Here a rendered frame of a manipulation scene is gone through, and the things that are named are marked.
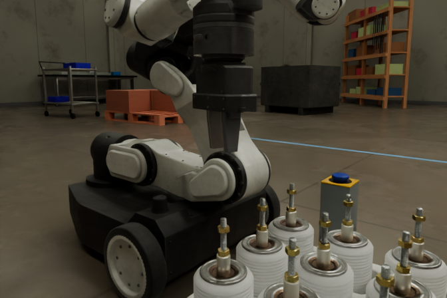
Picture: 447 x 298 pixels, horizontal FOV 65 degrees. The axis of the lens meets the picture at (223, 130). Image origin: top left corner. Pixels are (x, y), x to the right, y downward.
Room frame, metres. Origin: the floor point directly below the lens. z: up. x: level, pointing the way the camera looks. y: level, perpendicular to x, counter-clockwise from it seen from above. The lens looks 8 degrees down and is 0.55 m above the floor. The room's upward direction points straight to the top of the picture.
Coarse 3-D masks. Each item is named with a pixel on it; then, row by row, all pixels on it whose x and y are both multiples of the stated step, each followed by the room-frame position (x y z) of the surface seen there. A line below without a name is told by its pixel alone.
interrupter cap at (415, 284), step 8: (416, 280) 0.49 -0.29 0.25; (376, 288) 0.47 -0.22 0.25; (392, 288) 0.48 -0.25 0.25; (416, 288) 0.47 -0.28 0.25; (424, 288) 0.47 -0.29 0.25; (392, 296) 0.45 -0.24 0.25; (400, 296) 0.45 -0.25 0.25; (408, 296) 0.46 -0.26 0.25; (416, 296) 0.45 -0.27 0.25; (424, 296) 0.45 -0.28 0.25
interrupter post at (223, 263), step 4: (220, 256) 0.51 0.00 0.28; (228, 256) 0.51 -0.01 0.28; (220, 260) 0.51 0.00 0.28; (224, 260) 0.51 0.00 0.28; (228, 260) 0.51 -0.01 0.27; (220, 264) 0.51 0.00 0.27; (224, 264) 0.51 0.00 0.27; (228, 264) 0.51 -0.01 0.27; (220, 268) 0.51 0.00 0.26; (224, 268) 0.51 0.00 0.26; (228, 268) 0.51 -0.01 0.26; (220, 272) 0.51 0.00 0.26; (224, 272) 0.51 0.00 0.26; (228, 272) 0.51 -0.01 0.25
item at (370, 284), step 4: (372, 280) 0.50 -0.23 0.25; (368, 284) 0.49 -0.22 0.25; (372, 284) 0.49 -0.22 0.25; (368, 288) 0.48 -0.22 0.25; (372, 288) 0.48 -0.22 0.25; (368, 292) 0.48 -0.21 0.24; (372, 292) 0.47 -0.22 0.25; (376, 292) 0.47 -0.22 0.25; (368, 296) 0.48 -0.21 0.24; (372, 296) 0.47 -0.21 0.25; (376, 296) 0.46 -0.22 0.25; (432, 296) 0.46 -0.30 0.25
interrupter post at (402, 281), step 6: (396, 270) 0.47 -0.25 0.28; (396, 276) 0.47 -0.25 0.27; (402, 276) 0.46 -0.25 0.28; (408, 276) 0.46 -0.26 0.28; (396, 282) 0.47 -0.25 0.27; (402, 282) 0.46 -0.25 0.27; (408, 282) 0.46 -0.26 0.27; (396, 288) 0.47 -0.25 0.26; (402, 288) 0.46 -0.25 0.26; (408, 288) 0.46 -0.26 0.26
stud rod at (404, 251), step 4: (404, 232) 0.47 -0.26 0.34; (408, 232) 0.47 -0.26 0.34; (404, 236) 0.47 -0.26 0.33; (408, 236) 0.47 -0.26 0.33; (404, 240) 0.47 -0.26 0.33; (408, 240) 0.47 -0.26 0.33; (404, 248) 0.47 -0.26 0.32; (408, 248) 0.47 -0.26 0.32; (400, 252) 0.47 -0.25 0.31; (404, 252) 0.47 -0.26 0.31; (400, 256) 0.47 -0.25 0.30; (404, 256) 0.47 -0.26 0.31; (400, 260) 0.47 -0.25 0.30; (404, 260) 0.47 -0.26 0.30; (400, 264) 0.47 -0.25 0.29; (404, 264) 0.47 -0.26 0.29
